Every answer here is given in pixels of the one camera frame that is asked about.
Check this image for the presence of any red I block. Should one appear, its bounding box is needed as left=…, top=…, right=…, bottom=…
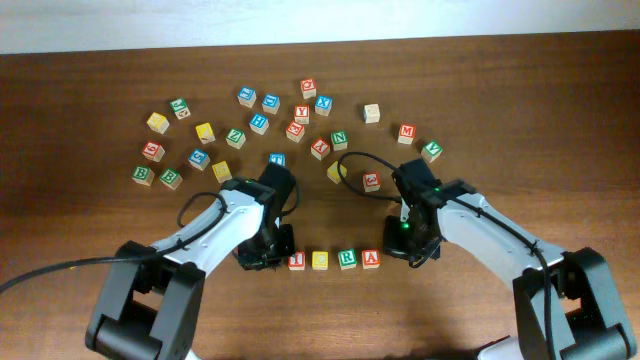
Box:
left=288, top=251, right=306, bottom=271

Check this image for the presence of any red A block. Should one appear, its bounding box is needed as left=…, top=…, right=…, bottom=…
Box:
left=362, top=249, right=381, bottom=269

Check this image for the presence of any yellow C block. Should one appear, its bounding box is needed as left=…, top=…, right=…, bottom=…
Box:
left=312, top=251, right=329, bottom=271

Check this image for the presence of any green R block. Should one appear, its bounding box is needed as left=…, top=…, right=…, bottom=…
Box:
left=338, top=249, right=357, bottom=270

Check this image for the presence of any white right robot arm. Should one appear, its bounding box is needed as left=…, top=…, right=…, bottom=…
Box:
left=383, top=159, right=638, bottom=360

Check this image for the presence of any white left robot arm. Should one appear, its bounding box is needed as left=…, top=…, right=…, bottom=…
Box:
left=84, top=163, right=297, bottom=360

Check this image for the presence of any red 3 block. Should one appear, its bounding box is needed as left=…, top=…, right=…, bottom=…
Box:
left=362, top=172, right=381, bottom=193

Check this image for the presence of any yellow S block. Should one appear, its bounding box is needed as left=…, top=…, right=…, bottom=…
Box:
left=212, top=161, right=233, bottom=184

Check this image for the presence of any blue T block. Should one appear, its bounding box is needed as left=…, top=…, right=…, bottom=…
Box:
left=269, top=153, right=286, bottom=167

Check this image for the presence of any green V block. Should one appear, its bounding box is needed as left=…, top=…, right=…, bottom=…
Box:
left=420, top=141, right=443, bottom=163

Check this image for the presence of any yellow E block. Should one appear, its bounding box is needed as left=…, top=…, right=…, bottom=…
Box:
left=327, top=161, right=348, bottom=184

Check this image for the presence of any red M block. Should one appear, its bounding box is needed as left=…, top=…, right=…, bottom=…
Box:
left=397, top=124, right=416, bottom=145

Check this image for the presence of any red Y block lower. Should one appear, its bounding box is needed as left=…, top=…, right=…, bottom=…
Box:
left=310, top=138, right=331, bottom=161

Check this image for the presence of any red y block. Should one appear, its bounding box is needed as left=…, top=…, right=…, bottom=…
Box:
left=294, top=105, right=310, bottom=124
left=310, top=138, right=331, bottom=161

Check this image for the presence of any blue 5 block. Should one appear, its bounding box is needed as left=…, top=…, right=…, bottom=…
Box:
left=188, top=149, right=210, bottom=171

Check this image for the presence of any green Z block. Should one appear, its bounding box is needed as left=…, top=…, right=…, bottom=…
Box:
left=226, top=128, right=246, bottom=149

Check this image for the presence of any red E block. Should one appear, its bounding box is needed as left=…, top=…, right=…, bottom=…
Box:
left=285, top=121, right=305, bottom=143

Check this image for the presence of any blue H block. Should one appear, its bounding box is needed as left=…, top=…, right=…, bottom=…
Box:
left=249, top=113, right=269, bottom=135

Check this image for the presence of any green B block right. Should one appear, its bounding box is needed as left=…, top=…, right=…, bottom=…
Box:
left=159, top=168, right=183, bottom=190

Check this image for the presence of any green b block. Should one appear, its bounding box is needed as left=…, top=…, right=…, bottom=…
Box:
left=131, top=166, right=155, bottom=186
left=159, top=168, right=183, bottom=190

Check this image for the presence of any green N block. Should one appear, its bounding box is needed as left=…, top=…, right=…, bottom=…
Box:
left=331, top=131, right=348, bottom=151

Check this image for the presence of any plain wooden block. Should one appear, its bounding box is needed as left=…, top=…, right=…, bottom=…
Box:
left=363, top=104, right=381, bottom=124

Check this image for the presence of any yellow X block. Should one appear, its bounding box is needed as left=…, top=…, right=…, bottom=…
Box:
left=195, top=122, right=216, bottom=144

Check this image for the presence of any red Y block upper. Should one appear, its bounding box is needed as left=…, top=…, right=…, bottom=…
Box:
left=294, top=105, right=310, bottom=124

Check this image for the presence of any blue D block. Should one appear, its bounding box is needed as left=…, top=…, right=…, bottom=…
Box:
left=262, top=94, right=281, bottom=114

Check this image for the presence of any green B block left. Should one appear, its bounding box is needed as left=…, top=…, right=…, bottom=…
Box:
left=131, top=166, right=155, bottom=186

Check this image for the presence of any blue X block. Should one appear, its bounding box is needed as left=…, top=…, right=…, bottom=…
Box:
left=315, top=95, right=333, bottom=116

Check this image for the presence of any blue L block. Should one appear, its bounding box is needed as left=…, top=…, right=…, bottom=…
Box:
left=237, top=86, right=257, bottom=108

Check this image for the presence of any red 6 block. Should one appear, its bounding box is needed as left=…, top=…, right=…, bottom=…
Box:
left=142, top=141, right=165, bottom=162

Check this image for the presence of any green J block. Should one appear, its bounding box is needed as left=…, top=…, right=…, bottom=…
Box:
left=169, top=98, right=191, bottom=120

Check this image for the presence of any red C block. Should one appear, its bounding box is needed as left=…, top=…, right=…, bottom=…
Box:
left=300, top=78, right=317, bottom=99

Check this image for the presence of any yellow block far left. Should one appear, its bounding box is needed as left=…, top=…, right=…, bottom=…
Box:
left=146, top=112, right=170, bottom=134

